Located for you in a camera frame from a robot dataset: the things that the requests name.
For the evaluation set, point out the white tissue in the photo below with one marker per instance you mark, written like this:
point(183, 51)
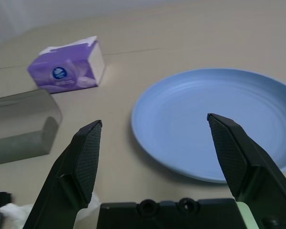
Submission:
point(12, 212)

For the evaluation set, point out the grey glasses case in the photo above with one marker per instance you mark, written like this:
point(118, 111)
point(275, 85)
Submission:
point(19, 119)

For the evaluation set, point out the blue plate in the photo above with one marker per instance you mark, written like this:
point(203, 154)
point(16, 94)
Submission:
point(181, 119)

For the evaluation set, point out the purple tissue pack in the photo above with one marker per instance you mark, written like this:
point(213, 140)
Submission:
point(66, 69)

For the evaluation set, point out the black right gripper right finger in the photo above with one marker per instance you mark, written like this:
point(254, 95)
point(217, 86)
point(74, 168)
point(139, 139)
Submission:
point(248, 167)

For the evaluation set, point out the green plate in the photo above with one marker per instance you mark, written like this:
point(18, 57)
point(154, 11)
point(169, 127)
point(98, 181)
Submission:
point(246, 214)

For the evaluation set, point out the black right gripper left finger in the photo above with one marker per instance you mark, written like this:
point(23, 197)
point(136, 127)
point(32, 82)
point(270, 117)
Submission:
point(69, 171)

